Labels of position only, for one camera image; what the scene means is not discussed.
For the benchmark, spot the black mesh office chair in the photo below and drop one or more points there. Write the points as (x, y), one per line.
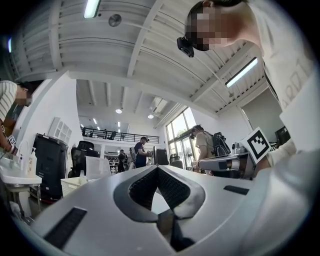
(82, 155)

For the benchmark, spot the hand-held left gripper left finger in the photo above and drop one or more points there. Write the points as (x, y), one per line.
(100, 225)

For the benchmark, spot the person's right forearm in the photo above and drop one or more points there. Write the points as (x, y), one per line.
(282, 152)

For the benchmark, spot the black mezzanine railing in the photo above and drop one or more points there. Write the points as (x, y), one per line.
(120, 136)

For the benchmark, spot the person's head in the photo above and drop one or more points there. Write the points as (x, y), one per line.
(212, 27)

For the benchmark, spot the round ceiling lamp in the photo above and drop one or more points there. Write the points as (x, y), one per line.
(118, 110)
(150, 116)

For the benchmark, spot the tall black machine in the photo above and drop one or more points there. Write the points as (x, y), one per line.
(48, 165)

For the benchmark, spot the white ceiling air conditioner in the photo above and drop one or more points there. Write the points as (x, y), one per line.
(158, 103)

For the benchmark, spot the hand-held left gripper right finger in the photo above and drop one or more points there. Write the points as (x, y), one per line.
(220, 212)

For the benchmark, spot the black computer monitor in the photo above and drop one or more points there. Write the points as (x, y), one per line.
(161, 156)

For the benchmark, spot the large glass window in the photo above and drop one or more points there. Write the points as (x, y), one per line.
(178, 125)

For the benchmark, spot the person's cream sweatshirt torso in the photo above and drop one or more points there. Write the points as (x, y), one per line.
(280, 50)

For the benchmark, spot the long ceiling tube light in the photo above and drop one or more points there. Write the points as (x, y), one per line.
(92, 8)
(9, 45)
(241, 72)

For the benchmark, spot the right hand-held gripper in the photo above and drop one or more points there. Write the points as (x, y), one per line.
(257, 146)

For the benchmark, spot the white curved faucet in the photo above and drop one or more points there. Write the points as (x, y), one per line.
(23, 150)

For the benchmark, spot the clear soap dispenser bottle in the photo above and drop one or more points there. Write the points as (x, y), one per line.
(32, 162)

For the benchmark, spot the white arched wall panel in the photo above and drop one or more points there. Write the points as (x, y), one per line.
(61, 130)

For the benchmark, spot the black head-worn camera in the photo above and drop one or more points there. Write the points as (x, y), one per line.
(186, 47)

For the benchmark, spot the cream plastic laundry basket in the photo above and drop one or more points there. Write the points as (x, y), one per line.
(75, 183)

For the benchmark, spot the grey roller blind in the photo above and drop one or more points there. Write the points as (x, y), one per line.
(260, 112)

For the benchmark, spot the round ceiling speaker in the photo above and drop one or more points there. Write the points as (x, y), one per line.
(115, 20)

